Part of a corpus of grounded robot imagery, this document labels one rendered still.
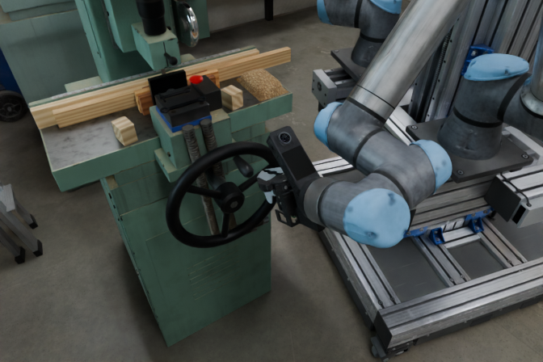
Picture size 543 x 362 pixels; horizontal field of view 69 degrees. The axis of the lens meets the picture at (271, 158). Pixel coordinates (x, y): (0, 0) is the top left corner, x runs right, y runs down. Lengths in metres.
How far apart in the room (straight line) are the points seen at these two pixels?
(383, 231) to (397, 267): 1.06
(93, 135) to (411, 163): 0.71
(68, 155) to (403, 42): 0.71
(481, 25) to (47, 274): 1.82
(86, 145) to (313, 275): 1.11
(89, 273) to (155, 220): 0.84
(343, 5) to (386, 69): 0.75
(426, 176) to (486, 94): 0.45
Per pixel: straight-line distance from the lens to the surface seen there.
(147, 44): 0.98
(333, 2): 1.38
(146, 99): 1.01
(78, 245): 2.02
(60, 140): 1.02
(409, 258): 1.61
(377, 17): 1.36
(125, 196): 1.02
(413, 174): 0.58
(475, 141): 1.07
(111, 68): 1.23
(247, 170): 0.78
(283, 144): 0.66
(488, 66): 1.00
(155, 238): 1.15
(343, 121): 0.65
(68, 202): 2.24
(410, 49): 0.65
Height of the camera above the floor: 1.45
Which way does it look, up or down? 40 degrees down
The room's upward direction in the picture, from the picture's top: straight up
